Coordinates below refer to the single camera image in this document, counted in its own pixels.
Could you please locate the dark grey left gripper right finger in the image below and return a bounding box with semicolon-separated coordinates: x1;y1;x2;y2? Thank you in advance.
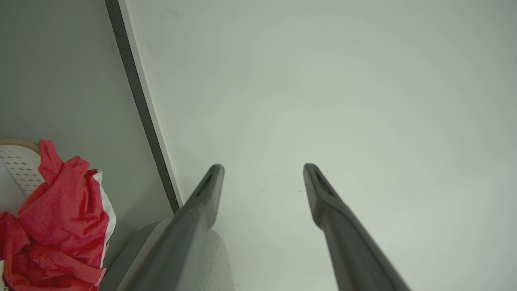
303;163;411;291

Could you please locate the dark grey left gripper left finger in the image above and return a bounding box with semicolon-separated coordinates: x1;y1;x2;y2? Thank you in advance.
133;163;225;291

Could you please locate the red and white clothing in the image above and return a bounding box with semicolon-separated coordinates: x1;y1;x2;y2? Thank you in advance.
0;139;117;291

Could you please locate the white perforated laundry basket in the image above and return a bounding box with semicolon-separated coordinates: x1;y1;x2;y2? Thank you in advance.
0;137;46;291

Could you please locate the grey fabric sofa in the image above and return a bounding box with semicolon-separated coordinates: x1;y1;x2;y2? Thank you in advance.
99;218;235;291

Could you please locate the dark wall baseboard strip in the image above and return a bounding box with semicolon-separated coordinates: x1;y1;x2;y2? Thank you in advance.
104;0;182;214

